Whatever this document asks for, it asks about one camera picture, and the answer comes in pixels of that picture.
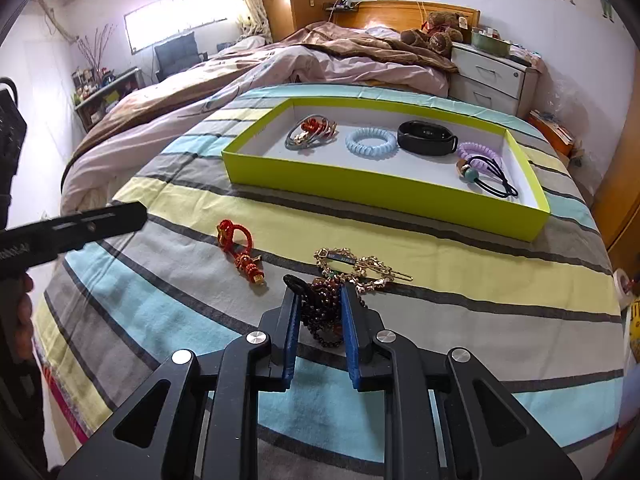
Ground red knotted hair tie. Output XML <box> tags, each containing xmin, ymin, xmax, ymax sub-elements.
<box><xmin>216</xmin><ymin>219</ymin><xmax>269</xmax><ymax>287</ymax></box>

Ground brown blanket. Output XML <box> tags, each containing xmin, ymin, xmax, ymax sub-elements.
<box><xmin>280</xmin><ymin>22</ymin><xmax>458</xmax><ymax>73</ymax></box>

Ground yellow box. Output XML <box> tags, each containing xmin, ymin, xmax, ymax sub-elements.
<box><xmin>625</xmin><ymin>295</ymin><xmax>640</xmax><ymax>361</ymax></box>

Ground pink duvet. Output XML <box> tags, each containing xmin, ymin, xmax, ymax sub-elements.
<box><xmin>60</xmin><ymin>22</ymin><xmax>461</xmax><ymax>211</ymax></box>

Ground light blue spiral hair tie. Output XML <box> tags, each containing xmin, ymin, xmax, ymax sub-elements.
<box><xmin>345</xmin><ymin>127</ymin><xmax>400</xmax><ymax>161</ymax></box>

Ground wooden headboard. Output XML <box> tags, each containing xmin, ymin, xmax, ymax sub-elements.
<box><xmin>332</xmin><ymin>0</ymin><xmax>481</xmax><ymax>36</ymax></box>

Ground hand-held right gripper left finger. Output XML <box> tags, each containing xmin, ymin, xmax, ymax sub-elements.
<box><xmin>57</xmin><ymin>287</ymin><xmax>303</xmax><ymax>480</ymax></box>

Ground gold rhinestone hair clip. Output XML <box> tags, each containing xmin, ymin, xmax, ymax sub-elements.
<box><xmin>314</xmin><ymin>246</ymin><xmax>414</xmax><ymax>292</ymax></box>

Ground orange box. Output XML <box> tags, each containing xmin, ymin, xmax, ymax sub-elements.
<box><xmin>530</xmin><ymin>110</ymin><xmax>576</xmax><ymax>156</ymax></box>

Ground flower branches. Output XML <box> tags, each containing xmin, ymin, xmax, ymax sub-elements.
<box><xmin>77</xmin><ymin>22</ymin><xmax>118</xmax><ymax>73</ymax></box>

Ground floral curtain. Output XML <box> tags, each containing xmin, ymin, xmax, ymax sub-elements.
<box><xmin>220</xmin><ymin>0</ymin><xmax>273</xmax><ymax>43</ymax></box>

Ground grey hair ties flower charm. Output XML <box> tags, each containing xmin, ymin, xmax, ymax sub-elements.
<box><xmin>285</xmin><ymin>115</ymin><xmax>341</xmax><ymax>152</ymax></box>

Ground lime green shallow box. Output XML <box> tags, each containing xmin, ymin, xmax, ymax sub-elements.
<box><xmin>221</xmin><ymin>97</ymin><xmax>552</xmax><ymax>243</ymax></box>

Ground black hair tie teal bead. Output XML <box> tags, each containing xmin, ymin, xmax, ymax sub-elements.
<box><xmin>454</xmin><ymin>157</ymin><xmax>520</xmax><ymax>198</ymax></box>

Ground white paper roll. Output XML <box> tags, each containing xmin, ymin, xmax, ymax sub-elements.
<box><xmin>612</xmin><ymin>267</ymin><xmax>636</xmax><ymax>311</ymax></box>

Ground person's left hand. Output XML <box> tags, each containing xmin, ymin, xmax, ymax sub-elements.
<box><xmin>15</xmin><ymin>272</ymin><xmax>36</xmax><ymax>361</ymax></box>

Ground window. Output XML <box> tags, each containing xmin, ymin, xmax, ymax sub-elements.
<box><xmin>124</xmin><ymin>0</ymin><xmax>226</xmax><ymax>56</ymax></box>

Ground dark office chair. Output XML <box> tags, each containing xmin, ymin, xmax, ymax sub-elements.
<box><xmin>152</xmin><ymin>31</ymin><xmax>208</xmax><ymax>83</ymax></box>

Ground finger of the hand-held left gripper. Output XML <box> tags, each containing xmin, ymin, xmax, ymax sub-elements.
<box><xmin>47</xmin><ymin>202</ymin><xmax>149</xmax><ymax>256</ymax></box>

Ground green container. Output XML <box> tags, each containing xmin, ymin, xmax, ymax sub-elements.
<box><xmin>470</xmin><ymin>30</ymin><xmax>512</xmax><ymax>58</ymax></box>

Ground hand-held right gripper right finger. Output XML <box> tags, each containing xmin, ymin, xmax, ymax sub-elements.
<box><xmin>340</xmin><ymin>285</ymin><xmax>583</xmax><ymax>480</ymax></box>

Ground dark red bead bracelet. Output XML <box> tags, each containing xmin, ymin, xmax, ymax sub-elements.
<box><xmin>300</xmin><ymin>280</ymin><xmax>351</xmax><ymax>348</ymax></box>

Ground white nightstand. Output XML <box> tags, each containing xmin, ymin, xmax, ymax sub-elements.
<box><xmin>450</xmin><ymin>42</ymin><xmax>541</xmax><ymax>118</ymax></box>

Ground large wooden wardrobe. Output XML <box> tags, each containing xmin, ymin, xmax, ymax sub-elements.
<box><xmin>592</xmin><ymin>25</ymin><xmax>640</xmax><ymax>271</ymax></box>

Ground cluttered desk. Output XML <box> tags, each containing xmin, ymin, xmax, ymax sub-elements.
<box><xmin>72</xmin><ymin>67</ymin><xmax>141</xmax><ymax>133</ymax></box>

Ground brown teddy bear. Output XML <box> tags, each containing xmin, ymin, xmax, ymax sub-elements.
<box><xmin>400</xmin><ymin>10</ymin><xmax>473</xmax><ymax>53</ymax></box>

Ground red gold hair tie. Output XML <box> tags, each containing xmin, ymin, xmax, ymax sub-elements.
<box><xmin>300</xmin><ymin>117</ymin><xmax>337</xmax><ymax>143</ymax></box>

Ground purple spiral hair tie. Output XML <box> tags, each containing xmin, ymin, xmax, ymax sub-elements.
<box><xmin>456</xmin><ymin>141</ymin><xmax>502</xmax><ymax>171</ymax></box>

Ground black fitness band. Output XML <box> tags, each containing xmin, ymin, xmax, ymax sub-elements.
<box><xmin>397</xmin><ymin>120</ymin><xmax>460</xmax><ymax>156</ymax></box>

